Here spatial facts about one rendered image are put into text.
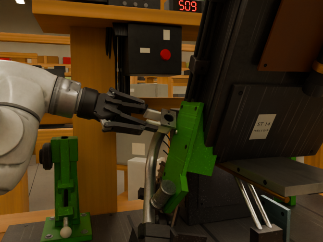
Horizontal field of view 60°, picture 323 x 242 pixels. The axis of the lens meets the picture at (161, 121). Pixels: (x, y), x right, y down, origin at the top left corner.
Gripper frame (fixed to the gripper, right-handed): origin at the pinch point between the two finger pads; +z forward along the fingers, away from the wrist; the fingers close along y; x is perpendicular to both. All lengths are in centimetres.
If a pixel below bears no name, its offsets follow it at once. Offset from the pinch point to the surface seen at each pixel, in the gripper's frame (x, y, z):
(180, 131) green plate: -3.5, -4.8, 4.4
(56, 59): 446, 525, -90
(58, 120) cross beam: 30.4, 16.4, -25.0
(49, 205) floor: 282, 88, -21
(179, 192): -1.5, -19.9, 4.2
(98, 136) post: 24.8, 9.5, -11.3
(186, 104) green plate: -8.2, 0.2, 4.3
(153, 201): 5.6, -19.5, 1.1
